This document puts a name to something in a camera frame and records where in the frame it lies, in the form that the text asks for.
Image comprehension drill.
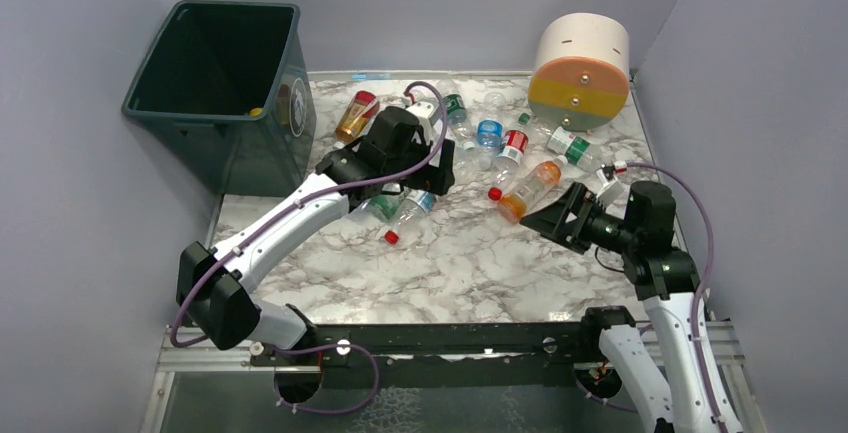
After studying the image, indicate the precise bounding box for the clear bottle red blue label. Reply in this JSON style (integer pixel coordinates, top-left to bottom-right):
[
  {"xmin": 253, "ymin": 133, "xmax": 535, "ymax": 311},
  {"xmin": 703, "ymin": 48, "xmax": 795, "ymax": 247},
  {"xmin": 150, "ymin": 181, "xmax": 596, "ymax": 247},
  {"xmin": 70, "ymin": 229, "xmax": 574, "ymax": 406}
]
[{"xmin": 383, "ymin": 190, "xmax": 437, "ymax": 245}]

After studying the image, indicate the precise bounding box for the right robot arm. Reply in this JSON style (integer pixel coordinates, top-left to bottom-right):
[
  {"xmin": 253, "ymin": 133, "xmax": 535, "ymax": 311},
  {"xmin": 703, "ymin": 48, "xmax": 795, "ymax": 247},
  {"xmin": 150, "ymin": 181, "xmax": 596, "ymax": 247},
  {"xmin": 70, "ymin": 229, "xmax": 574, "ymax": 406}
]
[{"xmin": 520, "ymin": 181, "xmax": 744, "ymax": 432}]

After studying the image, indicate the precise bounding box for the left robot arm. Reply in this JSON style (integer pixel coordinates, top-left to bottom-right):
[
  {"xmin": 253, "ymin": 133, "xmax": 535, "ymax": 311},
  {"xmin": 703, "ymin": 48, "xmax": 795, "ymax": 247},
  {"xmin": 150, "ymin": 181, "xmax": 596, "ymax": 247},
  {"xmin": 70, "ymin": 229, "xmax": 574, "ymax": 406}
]
[{"xmin": 175, "ymin": 101, "xmax": 454, "ymax": 350}]

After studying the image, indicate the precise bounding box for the dark green plastic bin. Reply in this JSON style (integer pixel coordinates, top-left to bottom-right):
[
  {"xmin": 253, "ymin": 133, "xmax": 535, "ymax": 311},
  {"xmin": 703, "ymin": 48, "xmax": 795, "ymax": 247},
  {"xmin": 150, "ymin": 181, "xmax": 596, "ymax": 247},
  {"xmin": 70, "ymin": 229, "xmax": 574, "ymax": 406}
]
[{"xmin": 121, "ymin": 0, "xmax": 319, "ymax": 199}]

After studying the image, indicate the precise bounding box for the orange juice bottle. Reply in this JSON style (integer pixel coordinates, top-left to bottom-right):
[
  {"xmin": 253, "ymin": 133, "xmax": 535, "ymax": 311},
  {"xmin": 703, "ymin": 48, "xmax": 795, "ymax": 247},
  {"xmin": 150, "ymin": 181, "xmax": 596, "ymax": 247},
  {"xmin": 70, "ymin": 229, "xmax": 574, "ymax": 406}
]
[{"xmin": 497, "ymin": 155, "xmax": 568, "ymax": 224}]

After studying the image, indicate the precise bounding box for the clear bottle green white label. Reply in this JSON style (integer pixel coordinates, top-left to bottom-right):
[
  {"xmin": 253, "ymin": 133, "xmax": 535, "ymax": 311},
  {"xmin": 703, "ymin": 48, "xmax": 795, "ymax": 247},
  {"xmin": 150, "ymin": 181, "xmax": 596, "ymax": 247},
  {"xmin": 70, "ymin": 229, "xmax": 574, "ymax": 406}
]
[{"xmin": 515, "ymin": 113, "xmax": 603, "ymax": 171}]

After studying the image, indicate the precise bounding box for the amber bottle red label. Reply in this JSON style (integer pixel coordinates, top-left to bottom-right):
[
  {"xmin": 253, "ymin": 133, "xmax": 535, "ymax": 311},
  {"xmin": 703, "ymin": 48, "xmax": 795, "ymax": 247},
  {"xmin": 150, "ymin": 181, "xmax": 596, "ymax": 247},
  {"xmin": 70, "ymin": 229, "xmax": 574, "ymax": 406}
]
[{"xmin": 334, "ymin": 90, "xmax": 380, "ymax": 148}]

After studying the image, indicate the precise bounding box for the green tea bottle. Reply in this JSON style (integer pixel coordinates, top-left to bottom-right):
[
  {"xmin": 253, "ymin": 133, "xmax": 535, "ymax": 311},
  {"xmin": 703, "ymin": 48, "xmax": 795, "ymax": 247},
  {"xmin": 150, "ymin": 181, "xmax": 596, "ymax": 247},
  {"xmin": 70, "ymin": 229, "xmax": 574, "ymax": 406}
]
[{"xmin": 366, "ymin": 193, "xmax": 406, "ymax": 223}]

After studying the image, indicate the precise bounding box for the clear bottle blue wrap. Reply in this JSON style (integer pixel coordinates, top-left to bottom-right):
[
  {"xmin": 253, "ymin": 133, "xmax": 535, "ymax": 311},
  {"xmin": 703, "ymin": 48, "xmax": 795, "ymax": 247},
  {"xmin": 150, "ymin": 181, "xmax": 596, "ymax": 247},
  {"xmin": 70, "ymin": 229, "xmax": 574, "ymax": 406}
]
[{"xmin": 476, "ymin": 91, "xmax": 506, "ymax": 151}]

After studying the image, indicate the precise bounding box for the clear bottle red cap right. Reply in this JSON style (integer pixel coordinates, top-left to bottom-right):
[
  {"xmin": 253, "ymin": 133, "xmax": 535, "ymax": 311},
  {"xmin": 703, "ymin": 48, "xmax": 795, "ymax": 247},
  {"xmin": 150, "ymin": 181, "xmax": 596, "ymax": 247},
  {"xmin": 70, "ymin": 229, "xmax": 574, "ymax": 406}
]
[{"xmin": 487, "ymin": 125, "xmax": 529, "ymax": 201}]

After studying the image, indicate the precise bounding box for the white cylinder with coloured face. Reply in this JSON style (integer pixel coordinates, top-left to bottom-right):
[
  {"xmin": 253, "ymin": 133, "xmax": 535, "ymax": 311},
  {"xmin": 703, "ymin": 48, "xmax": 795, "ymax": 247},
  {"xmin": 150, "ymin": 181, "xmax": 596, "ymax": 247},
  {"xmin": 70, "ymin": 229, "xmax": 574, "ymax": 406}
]
[{"xmin": 527, "ymin": 12, "xmax": 630, "ymax": 131}]

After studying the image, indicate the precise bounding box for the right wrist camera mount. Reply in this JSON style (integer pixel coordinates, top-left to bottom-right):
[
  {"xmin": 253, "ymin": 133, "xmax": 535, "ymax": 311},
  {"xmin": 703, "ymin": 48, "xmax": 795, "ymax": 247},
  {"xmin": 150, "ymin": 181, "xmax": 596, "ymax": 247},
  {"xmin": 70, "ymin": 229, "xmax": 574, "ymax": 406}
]
[{"xmin": 596, "ymin": 161, "xmax": 628, "ymax": 208}]

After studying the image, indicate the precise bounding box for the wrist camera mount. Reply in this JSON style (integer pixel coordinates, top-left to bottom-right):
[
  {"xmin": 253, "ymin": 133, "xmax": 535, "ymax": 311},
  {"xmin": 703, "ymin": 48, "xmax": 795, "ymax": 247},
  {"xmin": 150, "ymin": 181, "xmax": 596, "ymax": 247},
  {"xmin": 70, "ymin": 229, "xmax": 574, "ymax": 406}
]
[
  {"xmin": 406, "ymin": 100, "xmax": 439, "ymax": 128},
  {"xmin": 596, "ymin": 161, "xmax": 628, "ymax": 208}
]

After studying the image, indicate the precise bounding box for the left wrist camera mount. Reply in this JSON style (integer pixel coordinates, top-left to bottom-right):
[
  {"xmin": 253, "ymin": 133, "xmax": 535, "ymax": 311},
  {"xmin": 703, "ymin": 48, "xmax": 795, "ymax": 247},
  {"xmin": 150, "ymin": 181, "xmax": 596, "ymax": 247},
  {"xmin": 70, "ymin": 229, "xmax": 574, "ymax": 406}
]
[{"xmin": 406, "ymin": 100, "xmax": 439, "ymax": 128}]

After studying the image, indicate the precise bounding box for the aluminium frame rail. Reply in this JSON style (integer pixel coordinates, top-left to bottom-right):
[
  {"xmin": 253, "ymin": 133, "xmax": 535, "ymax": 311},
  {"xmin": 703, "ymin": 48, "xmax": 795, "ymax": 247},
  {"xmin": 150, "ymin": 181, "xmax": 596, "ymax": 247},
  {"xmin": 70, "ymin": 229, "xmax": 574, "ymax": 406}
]
[{"xmin": 156, "ymin": 323, "xmax": 747, "ymax": 375}]

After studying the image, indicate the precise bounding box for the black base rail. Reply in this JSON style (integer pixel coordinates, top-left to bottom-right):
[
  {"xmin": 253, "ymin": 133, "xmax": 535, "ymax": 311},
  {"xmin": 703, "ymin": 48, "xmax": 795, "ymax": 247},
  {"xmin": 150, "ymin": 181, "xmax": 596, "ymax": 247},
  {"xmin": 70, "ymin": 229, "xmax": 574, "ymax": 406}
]
[{"xmin": 249, "ymin": 321, "xmax": 604, "ymax": 389}]

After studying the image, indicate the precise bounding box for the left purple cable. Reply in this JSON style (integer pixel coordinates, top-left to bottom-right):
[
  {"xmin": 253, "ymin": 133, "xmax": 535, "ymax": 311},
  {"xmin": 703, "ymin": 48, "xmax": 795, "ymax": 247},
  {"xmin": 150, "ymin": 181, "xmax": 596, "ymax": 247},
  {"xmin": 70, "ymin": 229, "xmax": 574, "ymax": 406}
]
[{"xmin": 168, "ymin": 80, "xmax": 452, "ymax": 416}]

